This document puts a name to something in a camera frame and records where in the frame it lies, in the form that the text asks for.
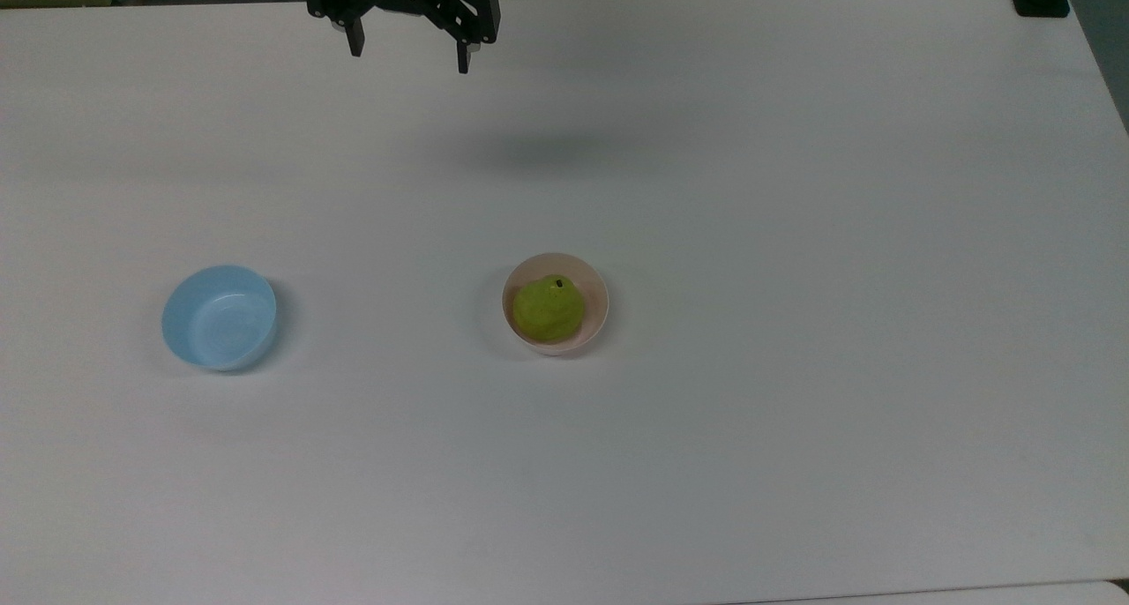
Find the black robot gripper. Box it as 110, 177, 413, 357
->
304, 0, 501, 75

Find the green pear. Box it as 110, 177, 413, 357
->
512, 275, 586, 343

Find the pink plastic bowl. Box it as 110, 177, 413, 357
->
501, 252, 610, 357

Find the light blue plastic bowl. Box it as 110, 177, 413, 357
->
161, 265, 279, 373

